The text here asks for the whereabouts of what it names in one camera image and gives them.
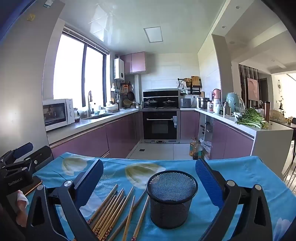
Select clear plastic bag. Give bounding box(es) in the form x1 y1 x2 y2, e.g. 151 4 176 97
200 139 212 156

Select black built-in oven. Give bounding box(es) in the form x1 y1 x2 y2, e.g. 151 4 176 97
142 110 181 143

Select pink wall picture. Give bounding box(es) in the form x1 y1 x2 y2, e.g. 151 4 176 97
246 77 259 101

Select black mesh utensil holder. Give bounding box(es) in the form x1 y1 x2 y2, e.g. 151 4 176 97
146 170 199 229

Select dining table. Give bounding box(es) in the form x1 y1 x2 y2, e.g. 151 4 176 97
269 118 296 131

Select white water heater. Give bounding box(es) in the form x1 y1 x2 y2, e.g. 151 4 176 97
113 58 125 80

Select grey refrigerator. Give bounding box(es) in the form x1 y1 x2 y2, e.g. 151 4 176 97
0 0 66 153

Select black stove hood unit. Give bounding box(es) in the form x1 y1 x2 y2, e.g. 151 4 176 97
143 89 181 109

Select kitchen window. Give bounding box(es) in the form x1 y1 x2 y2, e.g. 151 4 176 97
53 27 110 105

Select white microwave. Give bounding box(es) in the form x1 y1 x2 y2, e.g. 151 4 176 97
43 98 75 132

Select pink wall cabinet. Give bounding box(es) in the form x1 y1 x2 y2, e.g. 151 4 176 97
120 51 147 75

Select ceiling light panel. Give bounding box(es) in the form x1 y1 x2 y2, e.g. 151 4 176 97
143 27 163 43

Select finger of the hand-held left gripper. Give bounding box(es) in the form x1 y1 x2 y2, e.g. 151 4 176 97
5 146 53 173
0 142 34 167

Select mint green appliance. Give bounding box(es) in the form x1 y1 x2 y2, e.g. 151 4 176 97
225 92 242 112

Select bunch of brown chopsticks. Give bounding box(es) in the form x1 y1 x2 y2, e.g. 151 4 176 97
73 184 151 241

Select dark phone with copper edge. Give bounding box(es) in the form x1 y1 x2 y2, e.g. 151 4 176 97
23 177 43 196

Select leafy green vegetables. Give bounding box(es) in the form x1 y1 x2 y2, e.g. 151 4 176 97
235 108 270 129

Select dark sauce bottle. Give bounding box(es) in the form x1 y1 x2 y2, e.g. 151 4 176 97
193 140 204 160

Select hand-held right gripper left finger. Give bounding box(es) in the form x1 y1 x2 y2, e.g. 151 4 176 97
25 159 104 241

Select blue floral tablecloth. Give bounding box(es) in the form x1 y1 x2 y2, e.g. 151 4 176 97
25 152 296 241

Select black wall rack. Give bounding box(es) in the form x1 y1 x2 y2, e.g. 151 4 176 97
178 77 201 95

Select person's left hand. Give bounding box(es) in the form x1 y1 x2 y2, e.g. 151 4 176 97
15 190 30 229

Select steel stockpot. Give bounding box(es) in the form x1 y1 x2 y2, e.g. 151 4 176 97
198 97 210 109

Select brown tumbler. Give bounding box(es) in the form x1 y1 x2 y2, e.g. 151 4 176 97
262 101 271 122

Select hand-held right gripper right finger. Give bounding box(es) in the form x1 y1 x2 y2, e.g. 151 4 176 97
195 158 273 241

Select pink base cabinets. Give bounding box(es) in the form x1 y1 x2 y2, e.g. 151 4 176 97
47 109 140 159
180 110 255 160

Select steel faucet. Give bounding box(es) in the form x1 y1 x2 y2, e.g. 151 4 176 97
87 90 93 117

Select kitchen sink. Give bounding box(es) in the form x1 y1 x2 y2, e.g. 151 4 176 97
84 112 118 120

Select yellow oil bottle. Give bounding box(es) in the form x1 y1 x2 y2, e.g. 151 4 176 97
190 137 198 158

